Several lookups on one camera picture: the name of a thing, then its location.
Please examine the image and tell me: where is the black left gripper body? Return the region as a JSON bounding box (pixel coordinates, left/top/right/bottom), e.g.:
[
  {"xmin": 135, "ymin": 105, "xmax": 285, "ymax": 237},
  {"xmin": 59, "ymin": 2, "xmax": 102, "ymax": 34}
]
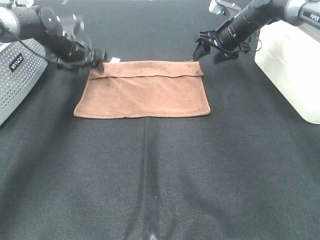
[{"xmin": 56, "ymin": 37, "xmax": 107, "ymax": 70}]

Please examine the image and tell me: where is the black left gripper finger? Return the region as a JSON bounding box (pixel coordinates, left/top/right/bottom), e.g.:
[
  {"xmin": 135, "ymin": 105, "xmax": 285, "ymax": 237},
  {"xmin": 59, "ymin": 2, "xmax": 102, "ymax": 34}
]
[{"xmin": 95, "ymin": 60, "xmax": 105, "ymax": 74}]

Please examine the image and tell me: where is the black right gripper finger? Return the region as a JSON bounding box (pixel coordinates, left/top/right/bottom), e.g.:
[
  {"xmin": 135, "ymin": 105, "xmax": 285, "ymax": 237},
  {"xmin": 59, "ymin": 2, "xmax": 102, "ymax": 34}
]
[
  {"xmin": 192, "ymin": 41, "xmax": 211, "ymax": 62},
  {"xmin": 212, "ymin": 51, "xmax": 239, "ymax": 65}
]

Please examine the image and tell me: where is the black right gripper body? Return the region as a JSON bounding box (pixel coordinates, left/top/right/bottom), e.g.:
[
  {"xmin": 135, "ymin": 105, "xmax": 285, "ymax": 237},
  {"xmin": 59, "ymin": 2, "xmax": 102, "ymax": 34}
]
[{"xmin": 194, "ymin": 19, "xmax": 251, "ymax": 55}]

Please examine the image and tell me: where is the brown towel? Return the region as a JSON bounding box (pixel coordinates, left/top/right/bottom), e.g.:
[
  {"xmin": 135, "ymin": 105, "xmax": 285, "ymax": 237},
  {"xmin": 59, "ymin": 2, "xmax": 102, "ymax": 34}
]
[{"xmin": 73, "ymin": 60, "xmax": 211, "ymax": 119}]

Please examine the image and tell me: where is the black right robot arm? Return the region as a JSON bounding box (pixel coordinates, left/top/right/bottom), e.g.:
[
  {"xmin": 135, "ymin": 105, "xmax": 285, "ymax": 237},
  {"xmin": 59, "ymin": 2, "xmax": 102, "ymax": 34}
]
[{"xmin": 192, "ymin": 0, "xmax": 320, "ymax": 65}]

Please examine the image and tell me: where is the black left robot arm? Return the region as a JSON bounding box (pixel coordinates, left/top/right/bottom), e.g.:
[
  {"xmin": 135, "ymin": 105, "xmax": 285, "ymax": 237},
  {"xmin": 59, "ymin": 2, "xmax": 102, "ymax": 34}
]
[{"xmin": 0, "ymin": 3, "xmax": 107, "ymax": 73}]

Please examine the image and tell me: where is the grey perforated basket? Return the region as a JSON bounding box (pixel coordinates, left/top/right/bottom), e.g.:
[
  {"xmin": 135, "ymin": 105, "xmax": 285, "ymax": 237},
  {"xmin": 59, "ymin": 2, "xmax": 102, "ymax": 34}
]
[{"xmin": 0, "ymin": 41, "xmax": 48, "ymax": 124}]

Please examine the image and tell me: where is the white plastic basket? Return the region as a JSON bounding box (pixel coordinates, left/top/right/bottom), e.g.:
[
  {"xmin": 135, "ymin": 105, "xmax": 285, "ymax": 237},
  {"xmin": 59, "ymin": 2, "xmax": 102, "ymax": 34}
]
[{"xmin": 254, "ymin": 21, "xmax": 320, "ymax": 125}]

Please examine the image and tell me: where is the black table cloth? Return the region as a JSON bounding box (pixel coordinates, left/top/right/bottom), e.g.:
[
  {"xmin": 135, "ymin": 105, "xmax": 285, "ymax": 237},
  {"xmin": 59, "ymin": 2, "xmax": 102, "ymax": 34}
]
[{"xmin": 0, "ymin": 0, "xmax": 320, "ymax": 240}]

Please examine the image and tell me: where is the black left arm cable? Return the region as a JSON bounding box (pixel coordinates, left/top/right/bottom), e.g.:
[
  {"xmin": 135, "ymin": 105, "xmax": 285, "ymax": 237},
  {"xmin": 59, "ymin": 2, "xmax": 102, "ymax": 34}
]
[{"xmin": 0, "ymin": 19, "xmax": 93, "ymax": 70}]

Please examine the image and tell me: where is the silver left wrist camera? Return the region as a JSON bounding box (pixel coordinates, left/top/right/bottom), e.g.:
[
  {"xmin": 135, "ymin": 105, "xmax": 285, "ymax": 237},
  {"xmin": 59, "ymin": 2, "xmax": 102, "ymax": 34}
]
[{"xmin": 58, "ymin": 14, "xmax": 85, "ymax": 35}]

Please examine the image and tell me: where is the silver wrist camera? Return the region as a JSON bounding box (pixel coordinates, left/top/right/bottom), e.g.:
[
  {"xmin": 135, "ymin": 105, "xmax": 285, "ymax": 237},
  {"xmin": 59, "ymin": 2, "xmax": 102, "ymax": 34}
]
[
  {"xmin": 208, "ymin": 0, "xmax": 242, "ymax": 17},
  {"xmin": 58, "ymin": 14, "xmax": 85, "ymax": 35}
]

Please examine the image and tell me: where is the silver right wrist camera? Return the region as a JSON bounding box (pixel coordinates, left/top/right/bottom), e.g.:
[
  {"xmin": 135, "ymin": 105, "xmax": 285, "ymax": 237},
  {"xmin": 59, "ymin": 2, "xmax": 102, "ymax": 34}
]
[{"xmin": 208, "ymin": 0, "xmax": 242, "ymax": 17}]

